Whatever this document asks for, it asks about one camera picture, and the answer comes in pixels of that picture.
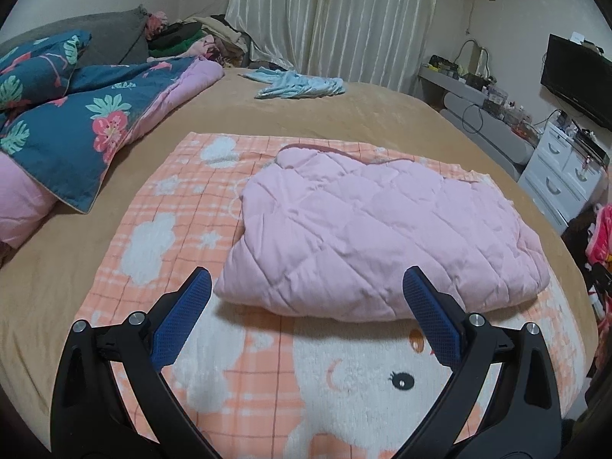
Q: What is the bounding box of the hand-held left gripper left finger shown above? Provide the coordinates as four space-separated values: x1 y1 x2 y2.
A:
50 266 213 459

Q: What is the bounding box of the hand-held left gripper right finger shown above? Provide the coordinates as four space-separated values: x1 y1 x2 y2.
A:
403 265 562 459

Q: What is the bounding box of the pink quilted jacket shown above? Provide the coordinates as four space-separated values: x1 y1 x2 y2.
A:
214 145 550 321

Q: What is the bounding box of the pile of mixed clothes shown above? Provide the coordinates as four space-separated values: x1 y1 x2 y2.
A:
146 10 261 70

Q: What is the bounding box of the orange checked cartoon blanket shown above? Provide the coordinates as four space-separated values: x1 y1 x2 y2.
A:
72 131 589 459

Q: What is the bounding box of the white drawer cabinet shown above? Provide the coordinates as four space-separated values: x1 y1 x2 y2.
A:
518 127 610 235

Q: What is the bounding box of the pink printed clothing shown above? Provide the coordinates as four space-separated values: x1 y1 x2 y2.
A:
586 203 612 269

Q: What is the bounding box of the grey desk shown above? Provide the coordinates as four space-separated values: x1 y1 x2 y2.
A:
418 64 536 177

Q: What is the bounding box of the blue floral quilt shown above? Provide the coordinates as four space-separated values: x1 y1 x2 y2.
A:
0 55 225 249

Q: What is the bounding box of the cluster of small desk things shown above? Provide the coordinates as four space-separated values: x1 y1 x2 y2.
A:
428 52 541 144

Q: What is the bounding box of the light blue garment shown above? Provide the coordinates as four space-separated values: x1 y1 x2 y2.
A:
241 68 346 100

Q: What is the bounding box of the black flat television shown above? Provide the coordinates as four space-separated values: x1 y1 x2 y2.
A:
540 33 612 132

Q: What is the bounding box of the blue floral pillow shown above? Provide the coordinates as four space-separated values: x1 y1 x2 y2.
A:
0 30 93 111

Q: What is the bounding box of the grey pillow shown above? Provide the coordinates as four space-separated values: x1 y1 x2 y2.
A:
0 5 150 65

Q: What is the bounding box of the white pleated curtain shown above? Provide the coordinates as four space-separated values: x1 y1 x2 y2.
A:
225 0 443 96

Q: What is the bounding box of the black cable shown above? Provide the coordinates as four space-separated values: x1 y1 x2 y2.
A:
461 103 483 135

